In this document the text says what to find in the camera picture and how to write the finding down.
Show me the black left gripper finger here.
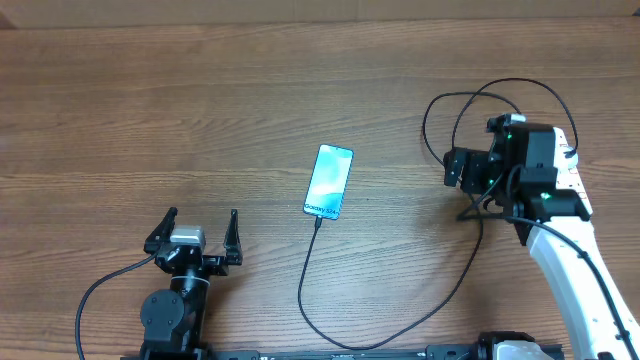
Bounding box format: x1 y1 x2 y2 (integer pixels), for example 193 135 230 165
224 209 243 266
143 207 178 254

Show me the black USB charging cable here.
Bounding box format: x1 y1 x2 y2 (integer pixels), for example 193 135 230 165
297 77 580 351

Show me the white power strip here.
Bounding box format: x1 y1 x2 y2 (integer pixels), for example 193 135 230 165
553 127 593 215

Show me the blue Samsung Galaxy smartphone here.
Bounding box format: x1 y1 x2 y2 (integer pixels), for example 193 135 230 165
303 144 354 220

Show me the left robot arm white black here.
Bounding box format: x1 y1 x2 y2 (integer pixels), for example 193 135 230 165
139 207 243 359

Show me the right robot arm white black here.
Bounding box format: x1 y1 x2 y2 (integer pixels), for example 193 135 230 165
443 114 639 359

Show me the white charger plug adapter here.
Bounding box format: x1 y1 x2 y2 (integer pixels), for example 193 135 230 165
555 144 579 171

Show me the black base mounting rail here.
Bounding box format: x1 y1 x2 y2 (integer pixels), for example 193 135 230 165
119 342 566 360

